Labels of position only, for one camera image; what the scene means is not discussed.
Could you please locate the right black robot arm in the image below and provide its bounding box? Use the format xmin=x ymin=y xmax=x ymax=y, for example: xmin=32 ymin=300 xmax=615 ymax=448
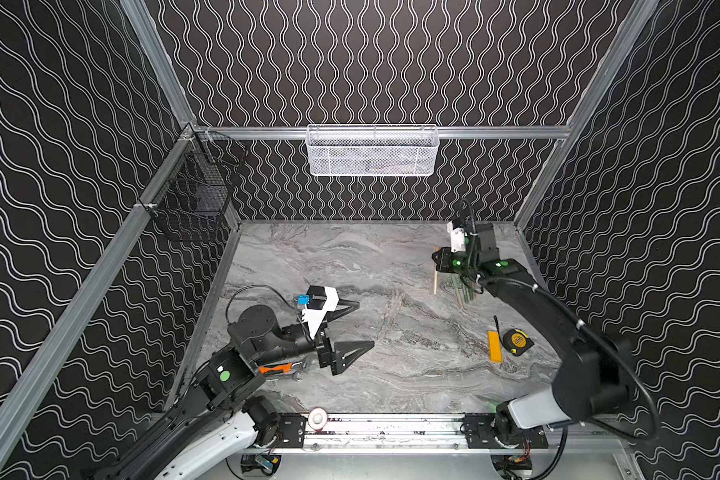
xmin=432 ymin=218 xmax=661 ymax=445

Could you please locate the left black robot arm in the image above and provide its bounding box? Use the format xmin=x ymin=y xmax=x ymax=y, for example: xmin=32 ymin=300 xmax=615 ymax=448
xmin=81 ymin=299 xmax=374 ymax=479

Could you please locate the white round knob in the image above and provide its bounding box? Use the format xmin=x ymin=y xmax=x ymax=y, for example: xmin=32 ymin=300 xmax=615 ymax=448
xmin=307 ymin=407 xmax=329 ymax=432

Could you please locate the yellow tape measure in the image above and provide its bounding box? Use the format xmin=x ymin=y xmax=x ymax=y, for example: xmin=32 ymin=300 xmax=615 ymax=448
xmin=487 ymin=329 xmax=535 ymax=363

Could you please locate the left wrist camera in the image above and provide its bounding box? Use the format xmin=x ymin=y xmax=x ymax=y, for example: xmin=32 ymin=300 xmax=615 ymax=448
xmin=297 ymin=285 xmax=339 ymax=340

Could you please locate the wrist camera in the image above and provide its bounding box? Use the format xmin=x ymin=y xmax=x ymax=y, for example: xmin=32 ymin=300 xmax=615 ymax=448
xmin=447 ymin=218 xmax=469 ymax=253
xmin=297 ymin=285 xmax=339 ymax=340

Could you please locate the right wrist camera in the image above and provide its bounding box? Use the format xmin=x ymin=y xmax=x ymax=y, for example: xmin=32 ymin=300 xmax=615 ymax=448
xmin=447 ymin=218 xmax=469 ymax=253

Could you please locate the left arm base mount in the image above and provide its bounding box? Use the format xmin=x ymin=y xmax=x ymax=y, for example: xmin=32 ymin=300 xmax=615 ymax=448
xmin=264 ymin=413 xmax=308 ymax=451

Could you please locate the aluminium front rail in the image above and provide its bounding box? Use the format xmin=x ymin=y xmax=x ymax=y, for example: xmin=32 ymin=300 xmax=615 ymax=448
xmin=173 ymin=411 xmax=628 ymax=455

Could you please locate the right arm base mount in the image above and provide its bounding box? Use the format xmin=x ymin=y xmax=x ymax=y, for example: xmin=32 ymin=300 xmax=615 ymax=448
xmin=459 ymin=413 xmax=549 ymax=450

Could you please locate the white wire mesh basket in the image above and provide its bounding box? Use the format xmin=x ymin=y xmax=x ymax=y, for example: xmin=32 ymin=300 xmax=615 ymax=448
xmin=305 ymin=124 xmax=440 ymax=177

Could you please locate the black wire mesh basket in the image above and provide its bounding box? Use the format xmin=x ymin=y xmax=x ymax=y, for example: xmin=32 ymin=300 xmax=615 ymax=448
xmin=143 ymin=124 xmax=241 ymax=244

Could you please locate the aluminium corner frame post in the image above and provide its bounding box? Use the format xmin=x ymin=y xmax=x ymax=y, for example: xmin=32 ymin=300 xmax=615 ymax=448
xmin=514 ymin=0 xmax=659 ymax=231

